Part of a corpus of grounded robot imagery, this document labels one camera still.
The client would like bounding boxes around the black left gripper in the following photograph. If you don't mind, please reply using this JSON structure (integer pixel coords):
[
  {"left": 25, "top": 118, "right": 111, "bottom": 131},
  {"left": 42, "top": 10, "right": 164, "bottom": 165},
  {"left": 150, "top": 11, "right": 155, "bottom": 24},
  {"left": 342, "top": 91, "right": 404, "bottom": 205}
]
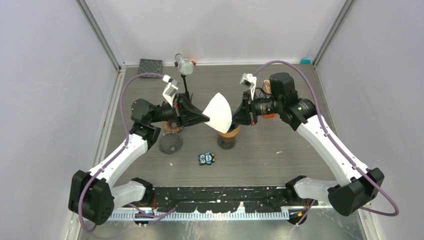
[{"left": 149, "top": 93, "right": 210, "bottom": 130}]

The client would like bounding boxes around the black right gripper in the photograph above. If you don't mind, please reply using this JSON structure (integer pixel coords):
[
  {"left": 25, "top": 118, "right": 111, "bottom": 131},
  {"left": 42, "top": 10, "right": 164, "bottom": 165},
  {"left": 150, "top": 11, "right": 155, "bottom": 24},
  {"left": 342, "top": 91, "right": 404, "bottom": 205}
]
[{"left": 228, "top": 89, "right": 282, "bottom": 126}]

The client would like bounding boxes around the blue glass dripper cone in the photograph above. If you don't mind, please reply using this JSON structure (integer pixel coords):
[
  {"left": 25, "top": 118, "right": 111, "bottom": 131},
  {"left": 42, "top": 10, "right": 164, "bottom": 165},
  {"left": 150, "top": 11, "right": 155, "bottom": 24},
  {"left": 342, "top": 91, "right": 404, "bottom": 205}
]
[{"left": 228, "top": 123, "right": 239, "bottom": 132}]

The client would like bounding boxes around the light wooden dripper ring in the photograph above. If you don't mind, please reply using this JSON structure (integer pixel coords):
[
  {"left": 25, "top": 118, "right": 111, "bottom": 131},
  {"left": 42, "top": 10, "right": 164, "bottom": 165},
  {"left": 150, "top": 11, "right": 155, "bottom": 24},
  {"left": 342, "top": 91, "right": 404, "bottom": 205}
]
[{"left": 217, "top": 125, "right": 242, "bottom": 139}]

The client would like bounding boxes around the white paper coffee filter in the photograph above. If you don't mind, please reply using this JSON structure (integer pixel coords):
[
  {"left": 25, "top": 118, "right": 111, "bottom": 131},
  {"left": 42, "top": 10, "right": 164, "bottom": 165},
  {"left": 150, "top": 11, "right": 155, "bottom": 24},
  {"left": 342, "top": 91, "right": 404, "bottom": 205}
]
[{"left": 202, "top": 92, "right": 232, "bottom": 134}]

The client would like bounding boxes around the smoky glass carafe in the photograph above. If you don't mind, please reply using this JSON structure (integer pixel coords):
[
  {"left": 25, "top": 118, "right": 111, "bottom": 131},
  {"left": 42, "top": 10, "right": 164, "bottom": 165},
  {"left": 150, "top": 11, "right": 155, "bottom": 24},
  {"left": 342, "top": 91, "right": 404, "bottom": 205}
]
[{"left": 217, "top": 133, "right": 237, "bottom": 150}]

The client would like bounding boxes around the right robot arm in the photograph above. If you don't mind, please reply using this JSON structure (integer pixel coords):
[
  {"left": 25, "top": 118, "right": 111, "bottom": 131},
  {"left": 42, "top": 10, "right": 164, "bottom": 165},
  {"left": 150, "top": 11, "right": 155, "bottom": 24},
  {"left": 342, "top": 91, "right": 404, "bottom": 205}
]
[{"left": 232, "top": 72, "right": 385, "bottom": 217}]

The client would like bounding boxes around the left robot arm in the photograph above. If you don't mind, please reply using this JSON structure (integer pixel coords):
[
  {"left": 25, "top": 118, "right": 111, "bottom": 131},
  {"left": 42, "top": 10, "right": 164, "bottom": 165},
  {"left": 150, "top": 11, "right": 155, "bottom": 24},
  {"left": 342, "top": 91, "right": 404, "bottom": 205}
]
[{"left": 68, "top": 93, "right": 216, "bottom": 225}]

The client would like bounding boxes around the grey glass dripper cone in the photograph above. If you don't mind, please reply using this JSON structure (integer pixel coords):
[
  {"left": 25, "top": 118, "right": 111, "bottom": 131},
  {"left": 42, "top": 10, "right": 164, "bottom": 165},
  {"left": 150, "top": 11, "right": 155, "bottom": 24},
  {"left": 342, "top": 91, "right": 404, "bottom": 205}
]
[{"left": 157, "top": 132, "right": 183, "bottom": 155}]

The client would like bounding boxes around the orange coffee filter box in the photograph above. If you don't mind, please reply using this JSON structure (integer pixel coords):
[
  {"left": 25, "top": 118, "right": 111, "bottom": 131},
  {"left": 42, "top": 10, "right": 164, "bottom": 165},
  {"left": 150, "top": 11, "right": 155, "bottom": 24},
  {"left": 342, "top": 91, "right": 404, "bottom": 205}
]
[{"left": 259, "top": 79, "right": 277, "bottom": 119}]

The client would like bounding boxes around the blue owl figure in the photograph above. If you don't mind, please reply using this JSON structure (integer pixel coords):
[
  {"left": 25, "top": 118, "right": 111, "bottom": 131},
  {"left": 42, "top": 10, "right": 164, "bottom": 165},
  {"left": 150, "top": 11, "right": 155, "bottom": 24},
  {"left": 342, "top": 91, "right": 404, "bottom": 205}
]
[{"left": 198, "top": 152, "right": 216, "bottom": 166}]

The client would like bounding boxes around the silver microphone on tripod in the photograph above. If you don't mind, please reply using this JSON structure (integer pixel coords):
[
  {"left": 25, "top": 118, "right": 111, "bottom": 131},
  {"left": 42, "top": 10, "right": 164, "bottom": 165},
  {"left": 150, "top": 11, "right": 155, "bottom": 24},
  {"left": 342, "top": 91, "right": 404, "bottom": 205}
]
[{"left": 174, "top": 53, "right": 195, "bottom": 100}]

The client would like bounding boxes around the dark perforated square tray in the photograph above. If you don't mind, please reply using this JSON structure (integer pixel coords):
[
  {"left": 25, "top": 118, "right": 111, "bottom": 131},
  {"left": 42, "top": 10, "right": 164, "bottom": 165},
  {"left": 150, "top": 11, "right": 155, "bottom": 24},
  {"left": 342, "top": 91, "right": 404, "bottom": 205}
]
[{"left": 138, "top": 58, "right": 163, "bottom": 75}]

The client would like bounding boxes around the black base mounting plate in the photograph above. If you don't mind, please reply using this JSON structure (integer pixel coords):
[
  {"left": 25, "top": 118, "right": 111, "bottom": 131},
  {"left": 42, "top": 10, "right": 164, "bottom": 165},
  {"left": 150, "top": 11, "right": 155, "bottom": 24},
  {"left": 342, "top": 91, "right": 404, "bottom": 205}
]
[{"left": 132, "top": 186, "right": 313, "bottom": 213}]

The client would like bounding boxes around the dark walnut dripper ring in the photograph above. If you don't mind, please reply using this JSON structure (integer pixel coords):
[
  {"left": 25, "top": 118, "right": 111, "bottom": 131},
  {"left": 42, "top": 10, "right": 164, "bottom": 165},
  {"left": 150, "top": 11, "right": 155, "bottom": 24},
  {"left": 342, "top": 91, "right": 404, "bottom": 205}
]
[{"left": 162, "top": 119, "right": 182, "bottom": 133}]

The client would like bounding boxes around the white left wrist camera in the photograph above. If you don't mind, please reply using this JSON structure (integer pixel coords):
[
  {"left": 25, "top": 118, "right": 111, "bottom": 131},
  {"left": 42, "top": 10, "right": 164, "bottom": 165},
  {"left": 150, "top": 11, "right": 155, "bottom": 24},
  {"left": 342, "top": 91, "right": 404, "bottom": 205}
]
[{"left": 162, "top": 74, "right": 180, "bottom": 107}]

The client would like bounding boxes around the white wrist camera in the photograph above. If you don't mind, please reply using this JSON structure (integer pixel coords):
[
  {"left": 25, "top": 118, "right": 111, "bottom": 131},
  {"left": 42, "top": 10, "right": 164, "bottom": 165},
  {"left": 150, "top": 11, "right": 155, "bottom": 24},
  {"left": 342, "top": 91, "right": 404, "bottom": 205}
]
[
  {"left": 239, "top": 73, "right": 257, "bottom": 100},
  {"left": 162, "top": 74, "right": 180, "bottom": 107}
]

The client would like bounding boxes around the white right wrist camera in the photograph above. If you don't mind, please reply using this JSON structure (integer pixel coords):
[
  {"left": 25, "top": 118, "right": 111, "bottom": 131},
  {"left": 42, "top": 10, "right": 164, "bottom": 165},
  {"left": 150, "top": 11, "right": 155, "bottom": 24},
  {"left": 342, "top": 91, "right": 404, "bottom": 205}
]
[{"left": 239, "top": 73, "right": 257, "bottom": 100}]

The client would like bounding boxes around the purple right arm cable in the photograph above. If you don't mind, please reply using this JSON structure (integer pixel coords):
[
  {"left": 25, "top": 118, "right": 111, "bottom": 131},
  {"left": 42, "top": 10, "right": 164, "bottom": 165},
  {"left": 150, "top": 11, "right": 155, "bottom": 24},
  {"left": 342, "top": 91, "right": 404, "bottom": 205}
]
[{"left": 252, "top": 60, "right": 400, "bottom": 218}]

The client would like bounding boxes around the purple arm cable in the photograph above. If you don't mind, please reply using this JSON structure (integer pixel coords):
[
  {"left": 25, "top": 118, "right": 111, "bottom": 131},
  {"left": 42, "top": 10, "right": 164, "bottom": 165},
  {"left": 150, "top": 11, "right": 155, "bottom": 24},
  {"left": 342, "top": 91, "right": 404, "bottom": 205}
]
[
  {"left": 252, "top": 60, "right": 400, "bottom": 218},
  {"left": 77, "top": 72, "right": 170, "bottom": 234}
]

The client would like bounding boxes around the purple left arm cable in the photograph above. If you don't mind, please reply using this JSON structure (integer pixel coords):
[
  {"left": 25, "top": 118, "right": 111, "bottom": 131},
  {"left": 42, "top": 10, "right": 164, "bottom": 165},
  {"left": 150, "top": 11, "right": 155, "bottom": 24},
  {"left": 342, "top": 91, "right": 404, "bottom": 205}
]
[{"left": 77, "top": 72, "right": 170, "bottom": 234}]

